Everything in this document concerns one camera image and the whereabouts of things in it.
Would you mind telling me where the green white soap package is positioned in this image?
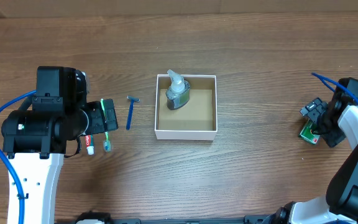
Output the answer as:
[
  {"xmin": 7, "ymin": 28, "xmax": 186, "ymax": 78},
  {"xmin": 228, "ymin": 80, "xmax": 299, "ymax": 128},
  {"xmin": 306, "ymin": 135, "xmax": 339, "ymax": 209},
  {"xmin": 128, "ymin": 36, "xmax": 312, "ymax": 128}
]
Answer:
[{"xmin": 298, "ymin": 119, "xmax": 320, "ymax": 144}]

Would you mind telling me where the blue disposable razor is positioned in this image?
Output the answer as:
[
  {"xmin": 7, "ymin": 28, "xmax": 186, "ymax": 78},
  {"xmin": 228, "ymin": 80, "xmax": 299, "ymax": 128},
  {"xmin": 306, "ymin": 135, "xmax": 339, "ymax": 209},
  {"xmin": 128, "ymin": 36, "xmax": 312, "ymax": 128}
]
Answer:
[{"xmin": 126, "ymin": 95, "xmax": 140, "ymax": 130}]

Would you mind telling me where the clear soap pump bottle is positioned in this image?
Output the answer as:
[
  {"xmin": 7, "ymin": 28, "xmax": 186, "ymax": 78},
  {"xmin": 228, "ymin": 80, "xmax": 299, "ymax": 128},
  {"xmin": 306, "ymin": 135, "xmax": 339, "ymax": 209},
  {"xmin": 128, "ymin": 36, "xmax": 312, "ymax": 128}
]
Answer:
[{"xmin": 165, "ymin": 70, "xmax": 190, "ymax": 110}]

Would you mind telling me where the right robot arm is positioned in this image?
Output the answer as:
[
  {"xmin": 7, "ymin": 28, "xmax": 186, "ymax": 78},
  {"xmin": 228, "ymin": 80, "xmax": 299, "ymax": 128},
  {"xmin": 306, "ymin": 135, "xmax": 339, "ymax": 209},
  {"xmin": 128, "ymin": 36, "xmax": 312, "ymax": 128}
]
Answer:
[{"xmin": 264, "ymin": 76, "xmax": 358, "ymax": 224}]

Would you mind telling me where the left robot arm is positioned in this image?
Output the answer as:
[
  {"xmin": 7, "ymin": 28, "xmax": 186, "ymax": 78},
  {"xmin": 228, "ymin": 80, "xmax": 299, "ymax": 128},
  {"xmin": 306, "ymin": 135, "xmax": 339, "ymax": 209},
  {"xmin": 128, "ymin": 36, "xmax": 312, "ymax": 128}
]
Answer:
[{"xmin": 1, "ymin": 66, "xmax": 118, "ymax": 223}]

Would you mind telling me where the Colgate toothpaste tube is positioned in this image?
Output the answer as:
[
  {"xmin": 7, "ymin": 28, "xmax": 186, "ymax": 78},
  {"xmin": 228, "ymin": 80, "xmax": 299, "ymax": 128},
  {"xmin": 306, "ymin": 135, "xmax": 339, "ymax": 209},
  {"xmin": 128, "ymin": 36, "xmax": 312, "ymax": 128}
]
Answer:
[{"xmin": 85, "ymin": 135, "xmax": 94, "ymax": 155}]

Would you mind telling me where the green toothbrush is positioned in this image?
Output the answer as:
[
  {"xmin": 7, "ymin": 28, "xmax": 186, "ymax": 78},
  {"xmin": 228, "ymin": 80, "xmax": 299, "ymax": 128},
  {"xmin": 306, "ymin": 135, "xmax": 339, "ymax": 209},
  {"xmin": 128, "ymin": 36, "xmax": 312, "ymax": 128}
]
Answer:
[{"xmin": 100, "ymin": 98, "xmax": 111, "ymax": 152}]

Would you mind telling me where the white cardboard box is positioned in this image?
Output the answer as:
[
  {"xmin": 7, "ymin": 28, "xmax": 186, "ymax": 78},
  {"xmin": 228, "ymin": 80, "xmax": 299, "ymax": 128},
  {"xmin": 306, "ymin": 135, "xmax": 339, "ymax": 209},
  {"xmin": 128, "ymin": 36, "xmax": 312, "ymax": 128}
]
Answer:
[{"xmin": 154, "ymin": 74, "xmax": 218, "ymax": 141}]

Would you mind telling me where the right blue cable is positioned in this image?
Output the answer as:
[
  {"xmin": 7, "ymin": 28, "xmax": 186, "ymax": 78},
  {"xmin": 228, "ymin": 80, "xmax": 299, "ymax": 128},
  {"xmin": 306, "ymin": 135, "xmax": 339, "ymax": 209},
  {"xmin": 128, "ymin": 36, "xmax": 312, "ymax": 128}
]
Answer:
[{"xmin": 311, "ymin": 72, "xmax": 358, "ymax": 131}]

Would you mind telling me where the blue cable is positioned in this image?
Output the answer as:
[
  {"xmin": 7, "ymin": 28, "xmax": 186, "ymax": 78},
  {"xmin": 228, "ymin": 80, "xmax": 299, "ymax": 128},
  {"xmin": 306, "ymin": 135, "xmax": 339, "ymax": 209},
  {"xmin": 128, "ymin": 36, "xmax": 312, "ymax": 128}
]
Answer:
[
  {"xmin": 311, "ymin": 72, "xmax": 358, "ymax": 131},
  {"xmin": 0, "ymin": 90, "xmax": 39, "ymax": 224}
]

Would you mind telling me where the left blue cable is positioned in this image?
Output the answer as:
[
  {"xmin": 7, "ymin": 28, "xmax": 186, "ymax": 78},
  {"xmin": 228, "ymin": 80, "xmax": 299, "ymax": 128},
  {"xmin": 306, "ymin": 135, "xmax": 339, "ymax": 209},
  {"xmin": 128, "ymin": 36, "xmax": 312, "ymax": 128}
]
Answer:
[{"xmin": 0, "ymin": 90, "xmax": 39, "ymax": 224}]

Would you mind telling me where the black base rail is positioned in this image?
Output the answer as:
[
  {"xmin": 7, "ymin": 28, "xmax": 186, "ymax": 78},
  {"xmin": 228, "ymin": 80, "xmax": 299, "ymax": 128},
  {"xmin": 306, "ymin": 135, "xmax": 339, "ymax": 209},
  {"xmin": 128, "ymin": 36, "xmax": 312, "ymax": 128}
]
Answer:
[{"xmin": 54, "ymin": 211, "xmax": 279, "ymax": 224}]

